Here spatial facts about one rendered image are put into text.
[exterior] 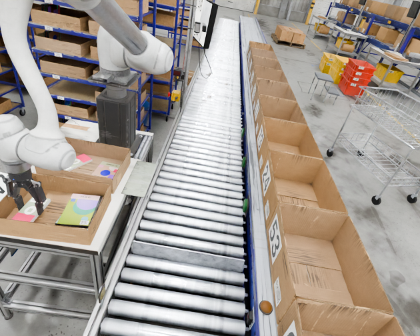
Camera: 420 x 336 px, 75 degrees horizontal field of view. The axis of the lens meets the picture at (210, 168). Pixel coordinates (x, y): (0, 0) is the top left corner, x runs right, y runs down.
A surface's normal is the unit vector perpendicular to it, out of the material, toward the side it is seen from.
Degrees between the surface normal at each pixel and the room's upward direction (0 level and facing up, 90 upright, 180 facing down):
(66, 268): 0
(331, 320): 89
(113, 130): 90
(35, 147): 64
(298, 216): 89
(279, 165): 90
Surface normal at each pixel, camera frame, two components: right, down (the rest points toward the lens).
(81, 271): 0.16, -0.80
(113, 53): -0.25, 0.57
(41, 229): -0.03, 0.60
